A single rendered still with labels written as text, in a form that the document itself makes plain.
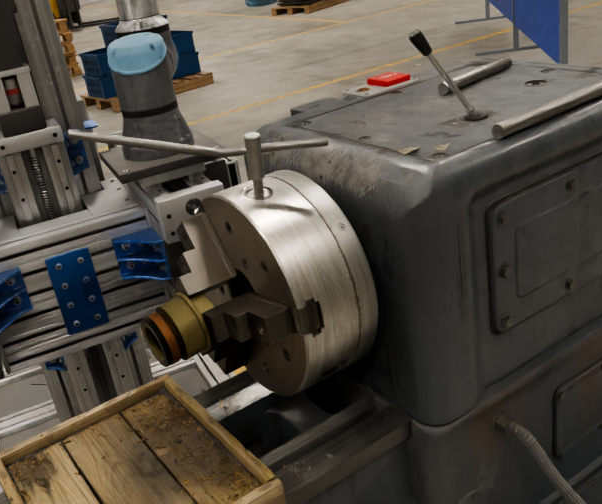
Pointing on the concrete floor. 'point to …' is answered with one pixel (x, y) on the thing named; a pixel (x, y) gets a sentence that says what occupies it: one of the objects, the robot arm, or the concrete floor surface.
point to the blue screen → (533, 25)
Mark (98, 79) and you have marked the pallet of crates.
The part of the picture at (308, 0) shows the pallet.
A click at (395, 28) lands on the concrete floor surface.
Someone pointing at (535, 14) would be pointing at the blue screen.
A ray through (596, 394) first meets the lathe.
